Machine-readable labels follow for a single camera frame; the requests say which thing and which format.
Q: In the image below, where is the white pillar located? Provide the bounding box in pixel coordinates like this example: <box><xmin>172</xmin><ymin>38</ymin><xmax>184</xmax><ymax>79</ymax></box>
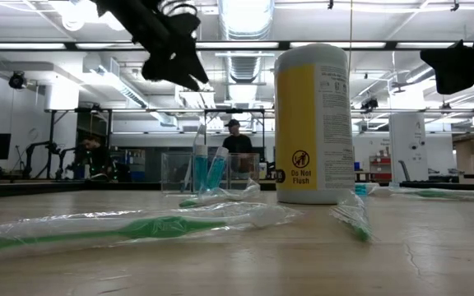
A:
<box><xmin>388</xmin><ymin>112</ymin><xmax>430</xmax><ymax>183</ymax></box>

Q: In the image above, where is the black metal table frame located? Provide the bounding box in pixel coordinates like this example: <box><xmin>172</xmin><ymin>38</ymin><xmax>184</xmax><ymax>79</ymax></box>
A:
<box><xmin>0</xmin><ymin>179</ymin><xmax>474</xmax><ymax>201</ymax></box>

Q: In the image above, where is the red shelf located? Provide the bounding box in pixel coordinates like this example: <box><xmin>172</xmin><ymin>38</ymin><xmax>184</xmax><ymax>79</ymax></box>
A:
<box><xmin>369</xmin><ymin>155</ymin><xmax>393</xmax><ymax>182</ymax></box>

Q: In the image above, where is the black ceiling spotlight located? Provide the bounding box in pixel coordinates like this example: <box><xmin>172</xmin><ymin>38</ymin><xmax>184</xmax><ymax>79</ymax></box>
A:
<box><xmin>360</xmin><ymin>96</ymin><xmax>380</xmax><ymax>114</ymax></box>
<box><xmin>8</xmin><ymin>70</ymin><xmax>27</xmax><ymax>90</ymax></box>

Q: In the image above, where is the clear acrylic organizer box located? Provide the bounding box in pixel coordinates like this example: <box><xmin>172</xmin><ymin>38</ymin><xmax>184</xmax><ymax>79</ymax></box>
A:
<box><xmin>160</xmin><ymin>151</ymin><xmax>262</xmax><ymax>195</ymax></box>

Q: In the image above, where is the black overhead frame bar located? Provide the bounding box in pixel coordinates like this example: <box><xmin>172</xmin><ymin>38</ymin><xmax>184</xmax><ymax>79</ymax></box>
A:
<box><xmin>0</xmin><ymin>39</ymin><xmax>474</xmax><ymax>52</ymax></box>

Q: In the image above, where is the person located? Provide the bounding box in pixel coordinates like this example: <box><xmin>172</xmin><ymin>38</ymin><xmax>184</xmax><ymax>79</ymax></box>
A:
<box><xmin>221</xmin><ymin>118</ymin><xmax>255</xmax><ymax>182</ymax></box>
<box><xmin>74</xmin><ymin>136</ymin><xmax>113</xmax><ymax>182</ymax></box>

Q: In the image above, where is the silver ventilation duct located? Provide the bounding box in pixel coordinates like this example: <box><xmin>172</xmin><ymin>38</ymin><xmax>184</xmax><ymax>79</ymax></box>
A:
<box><xmin>217</xmin><ymin>0</ymin><xmax>276</xmax><ymax>86</ymax></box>

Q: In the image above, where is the green toothbrush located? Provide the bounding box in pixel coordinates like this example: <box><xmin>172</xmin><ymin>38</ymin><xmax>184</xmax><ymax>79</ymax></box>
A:
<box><xmin>367</xmin><ymin>184</ymin><xmax>474</xmax><ymax>203</ymax></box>
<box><xmin>178</xmin><ymin>178</ymin><xmax>262</xmax><ymax>209</ymax></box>
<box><xmin>329</xmin><ymin>189</ymin><xmax>374</xmax><ymax>243</ymax></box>
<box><xmin>0</xmin><ymin>201</ymin><xmax>304</xmax><ymax>262</ymax></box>

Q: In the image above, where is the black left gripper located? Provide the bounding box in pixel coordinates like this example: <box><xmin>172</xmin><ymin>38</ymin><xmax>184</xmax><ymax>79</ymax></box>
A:
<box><xmin>142</xmin><ymin>0</ymin><xmax>210</xmax><ymax>92</ymax></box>

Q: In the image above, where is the black background frame rig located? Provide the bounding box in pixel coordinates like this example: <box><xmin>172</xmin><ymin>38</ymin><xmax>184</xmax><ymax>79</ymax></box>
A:
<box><xmin>44</xmin><ymin>107</ymin><xmax>114</xmax><ymax>181</ymax></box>
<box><xmin>202</xmin><ymin>107</ymin><xmax>266</xmax><ymax>136</ymax></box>

